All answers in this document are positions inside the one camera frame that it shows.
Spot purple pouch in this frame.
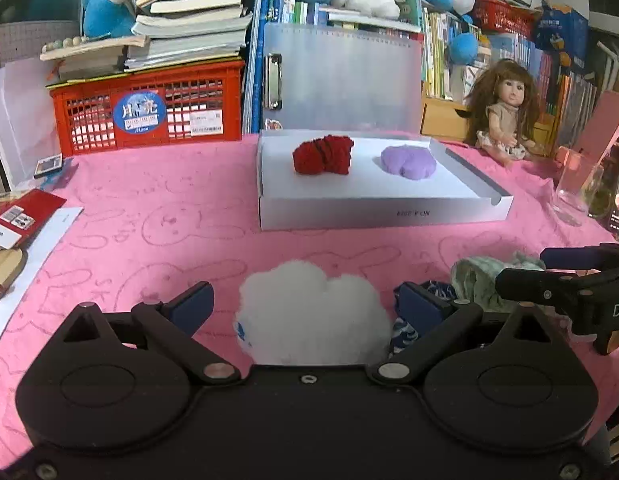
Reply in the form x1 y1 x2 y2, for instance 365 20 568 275
380 144 437 180

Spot wooden drawer organizer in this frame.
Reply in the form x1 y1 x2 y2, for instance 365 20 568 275
421 95 561 157

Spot white fluffy pouch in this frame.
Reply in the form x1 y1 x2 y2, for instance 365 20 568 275
234 259 393 365

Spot red mesh basket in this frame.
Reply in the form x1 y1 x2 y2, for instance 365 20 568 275
472 0 539 41

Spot small white carton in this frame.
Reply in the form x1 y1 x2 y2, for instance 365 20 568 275
459 62 491 102

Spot red knitted pouch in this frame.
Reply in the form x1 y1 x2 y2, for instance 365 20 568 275
292 134 354 176

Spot row of blue red books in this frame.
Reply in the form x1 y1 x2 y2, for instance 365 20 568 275
489 34 607 137

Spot green floral pouch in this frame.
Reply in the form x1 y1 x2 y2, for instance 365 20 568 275
450 255 510 312

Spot blue file folder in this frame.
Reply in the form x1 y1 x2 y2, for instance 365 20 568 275
242 0 266 136

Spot stack of books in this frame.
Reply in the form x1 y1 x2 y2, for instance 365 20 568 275
40 0 273 82

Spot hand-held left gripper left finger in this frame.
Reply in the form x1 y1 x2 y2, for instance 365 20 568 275
62 281 241 386

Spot blue white cat plush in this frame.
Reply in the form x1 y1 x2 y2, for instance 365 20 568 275
83 0 137 39

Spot blue printed bag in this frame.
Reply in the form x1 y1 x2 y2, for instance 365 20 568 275
533 2 590 67

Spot red card packet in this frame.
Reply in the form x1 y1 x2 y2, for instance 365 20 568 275
0 189 68 252

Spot grey cutting mat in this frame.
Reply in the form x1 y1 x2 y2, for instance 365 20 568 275
0 21 81 70

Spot white paper sheet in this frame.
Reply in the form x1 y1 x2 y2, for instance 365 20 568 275
0 206 85 352

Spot row of thin children's books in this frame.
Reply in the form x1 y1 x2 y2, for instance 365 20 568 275
421 6 493 102

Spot pink box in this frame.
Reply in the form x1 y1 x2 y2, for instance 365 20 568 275
557 91 619 171

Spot brown haired doll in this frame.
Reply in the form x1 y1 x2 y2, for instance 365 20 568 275
462 58 546 163

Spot round wooden board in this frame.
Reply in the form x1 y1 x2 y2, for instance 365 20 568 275
0 247 29 312

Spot pink rabbit print blanket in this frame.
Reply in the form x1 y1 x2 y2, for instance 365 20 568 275
0 132 619 468

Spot blue floral pouch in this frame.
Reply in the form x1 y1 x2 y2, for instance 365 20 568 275
388 280 460 360

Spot playing card box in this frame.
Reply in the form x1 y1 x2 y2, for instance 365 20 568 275
34 156 64 179

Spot green checked pouch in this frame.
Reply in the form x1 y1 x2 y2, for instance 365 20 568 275
508 251 546 272

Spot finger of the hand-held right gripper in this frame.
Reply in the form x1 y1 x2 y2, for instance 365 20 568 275
494 267 599 311
539 244 618 272

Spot clear glass cup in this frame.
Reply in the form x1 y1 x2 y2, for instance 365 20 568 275
550 152 605 227

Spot white plastic sheets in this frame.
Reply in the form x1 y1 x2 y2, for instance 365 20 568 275
0 56 61 197

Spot translucent clipboard folder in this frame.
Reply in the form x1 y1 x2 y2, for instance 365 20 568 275
262 22 423 136

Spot red plastic crate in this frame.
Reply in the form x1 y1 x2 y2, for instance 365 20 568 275
48 57 245 157

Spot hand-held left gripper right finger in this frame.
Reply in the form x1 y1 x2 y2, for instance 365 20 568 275
368 281 563 386

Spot wooden bead string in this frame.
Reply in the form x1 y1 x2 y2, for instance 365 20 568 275
42 36 91 54

